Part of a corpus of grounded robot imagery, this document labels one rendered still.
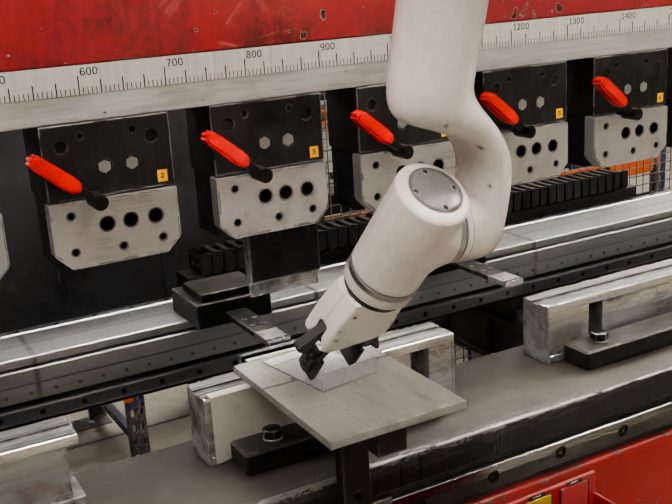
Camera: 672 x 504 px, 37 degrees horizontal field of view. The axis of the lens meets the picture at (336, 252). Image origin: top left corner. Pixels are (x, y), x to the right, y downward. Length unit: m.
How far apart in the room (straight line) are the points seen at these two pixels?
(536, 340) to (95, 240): 0.74
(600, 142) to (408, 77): 0.61
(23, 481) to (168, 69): 0.51
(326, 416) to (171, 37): 0.47
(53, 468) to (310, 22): 0.62
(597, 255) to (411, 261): 0.96
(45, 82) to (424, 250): 0.45
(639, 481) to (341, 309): 0.68
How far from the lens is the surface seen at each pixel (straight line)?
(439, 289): 1.74
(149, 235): 1.19
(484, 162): 1.06
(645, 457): 1.63
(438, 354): 1.45
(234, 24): 1.20
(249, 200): 1.22
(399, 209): 1.00
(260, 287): 1.31
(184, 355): 1.55
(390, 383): 1.22
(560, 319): 1.58
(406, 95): 0.98
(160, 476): 1.33
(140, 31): 1.16
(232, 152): 1.17
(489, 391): 1.50
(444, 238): 1.02
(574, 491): 1.35
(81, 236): 1.16
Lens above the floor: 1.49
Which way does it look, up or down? 16 degrees down
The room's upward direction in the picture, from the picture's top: 3 degrees counter-clockwise
